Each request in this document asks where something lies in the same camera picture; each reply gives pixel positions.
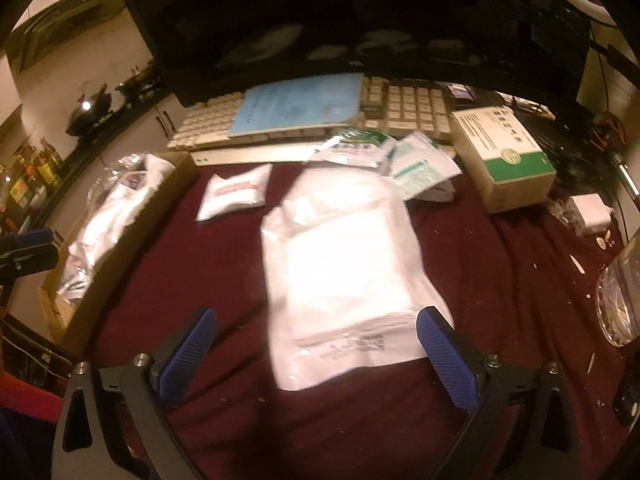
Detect black wok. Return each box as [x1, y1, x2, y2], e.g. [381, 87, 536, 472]
[65, 84, 112, 138]

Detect green white medicine box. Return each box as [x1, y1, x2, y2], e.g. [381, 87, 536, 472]
[450, 106, 556, 214]

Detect brown cardboard box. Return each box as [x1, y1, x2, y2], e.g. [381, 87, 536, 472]
[38, 152, 198, 354]

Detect dark cooking pot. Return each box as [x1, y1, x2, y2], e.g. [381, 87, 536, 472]
[114, 62, 160, 106]

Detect beige mechanical keyboard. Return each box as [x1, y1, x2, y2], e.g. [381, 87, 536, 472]
[167, 77, 452, 167]

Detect black TCL monitor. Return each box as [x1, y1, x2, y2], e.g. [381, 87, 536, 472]
[125, 0, 589, 105]

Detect white red tissue packet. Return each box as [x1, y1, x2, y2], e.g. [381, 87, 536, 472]
[196, 164, 272, 222]

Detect clear plastic bag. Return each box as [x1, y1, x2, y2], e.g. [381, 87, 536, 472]
[56, 154, 148, 307]

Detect clear bag of white gauze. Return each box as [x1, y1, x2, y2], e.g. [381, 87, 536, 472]
[260, 165, 454, 391]

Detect dark red table cloth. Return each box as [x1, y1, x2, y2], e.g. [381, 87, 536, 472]
[86, 169, 626, 479]

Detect green white sachet packet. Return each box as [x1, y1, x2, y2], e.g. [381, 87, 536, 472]
[309, 127, 397, 169]
[390, 131, 461, 203]

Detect white power adapter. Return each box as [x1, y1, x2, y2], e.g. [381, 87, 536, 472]
[566, 193, 613, 235]

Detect blue paper booklet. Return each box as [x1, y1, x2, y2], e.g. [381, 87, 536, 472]
[229, 73, 363, 138]

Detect clear glass cup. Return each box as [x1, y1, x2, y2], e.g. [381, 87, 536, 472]
[596, 233, 640, 348]

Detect range hood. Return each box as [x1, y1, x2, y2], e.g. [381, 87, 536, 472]
[4, 0, 125, 74]

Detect oil bottle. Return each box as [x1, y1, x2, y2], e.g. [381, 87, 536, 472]
[38, 138, 62, 188]

